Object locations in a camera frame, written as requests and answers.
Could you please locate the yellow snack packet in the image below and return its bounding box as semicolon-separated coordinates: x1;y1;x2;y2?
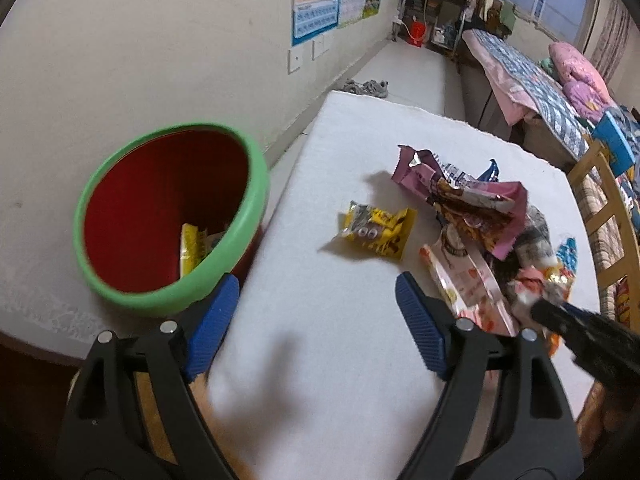
337;202;416;261

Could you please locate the orange snack bag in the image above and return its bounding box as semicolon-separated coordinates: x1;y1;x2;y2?
506;237;577;356

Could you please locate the silver brown snack wrapper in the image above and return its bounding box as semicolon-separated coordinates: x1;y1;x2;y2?
495;205;558;281

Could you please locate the white pink snack packet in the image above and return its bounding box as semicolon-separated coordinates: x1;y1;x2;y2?
419;224;518;336

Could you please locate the wooden chair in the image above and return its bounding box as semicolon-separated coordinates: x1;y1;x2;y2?
567;140;639;332

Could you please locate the yellow wrapper inside bin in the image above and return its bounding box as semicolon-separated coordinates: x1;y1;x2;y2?
179;223;226;278

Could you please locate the red bin with green rim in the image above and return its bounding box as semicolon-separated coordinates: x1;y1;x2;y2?
74;124;269;318

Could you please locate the pink snack wrapper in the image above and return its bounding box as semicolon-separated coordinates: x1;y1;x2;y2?
392;145;528;260

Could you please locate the plaid seat cushion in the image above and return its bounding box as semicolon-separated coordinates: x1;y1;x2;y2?
573;174;639;333

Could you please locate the dark blue pig wrapper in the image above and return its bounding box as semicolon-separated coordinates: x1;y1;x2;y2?
477;158;499;182

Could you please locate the blue book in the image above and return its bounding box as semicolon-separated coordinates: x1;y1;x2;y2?
591;110;636;177

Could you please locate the grey shoe far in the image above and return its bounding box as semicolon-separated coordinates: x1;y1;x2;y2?
362;79;388;99

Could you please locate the grey shoe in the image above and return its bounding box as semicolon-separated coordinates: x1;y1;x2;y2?
341;79;367;96
362;79;388;99

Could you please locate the bed with plaid quilt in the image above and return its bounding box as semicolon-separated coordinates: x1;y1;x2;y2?
456;27;640;172

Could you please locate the grey shoe near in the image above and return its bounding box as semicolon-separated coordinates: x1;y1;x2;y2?
341;79;367;96

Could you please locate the pink pillow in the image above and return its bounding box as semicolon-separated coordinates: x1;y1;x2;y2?
548;41;613;104

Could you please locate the red bucket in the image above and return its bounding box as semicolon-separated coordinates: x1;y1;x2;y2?
407;21;427;48

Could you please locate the dark metal side table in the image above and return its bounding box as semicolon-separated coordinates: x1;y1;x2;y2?
390;0;471;58

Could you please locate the white wall socket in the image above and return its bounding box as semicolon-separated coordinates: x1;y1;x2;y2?
288;44;304;74

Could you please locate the blue learning wall poster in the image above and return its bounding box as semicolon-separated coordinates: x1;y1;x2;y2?
290;0;343;48

